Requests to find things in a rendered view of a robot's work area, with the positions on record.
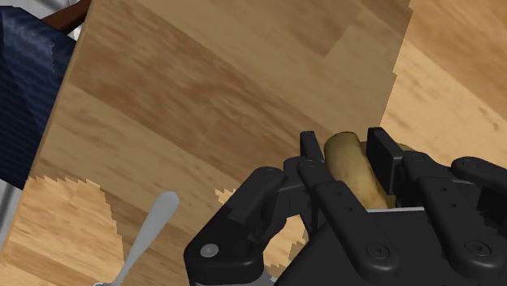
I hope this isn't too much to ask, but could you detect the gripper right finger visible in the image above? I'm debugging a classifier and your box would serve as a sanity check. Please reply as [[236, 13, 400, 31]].
[[365, 127, 507, 280]]

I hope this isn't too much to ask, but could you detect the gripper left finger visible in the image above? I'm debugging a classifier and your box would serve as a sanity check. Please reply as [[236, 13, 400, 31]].
[[183, 131, 401, 286]]

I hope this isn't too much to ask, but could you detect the brown potato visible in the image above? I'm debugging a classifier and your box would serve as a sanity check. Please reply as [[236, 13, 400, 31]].
[[323, 132, 415, 211]]

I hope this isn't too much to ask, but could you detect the grey metal spoon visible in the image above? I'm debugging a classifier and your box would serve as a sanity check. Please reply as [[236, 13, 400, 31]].
[[93, 191, 180, 286]]

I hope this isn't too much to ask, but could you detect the dark blue chair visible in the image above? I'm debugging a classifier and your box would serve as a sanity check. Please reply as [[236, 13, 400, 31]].
[[0, 0, 93, 191]]

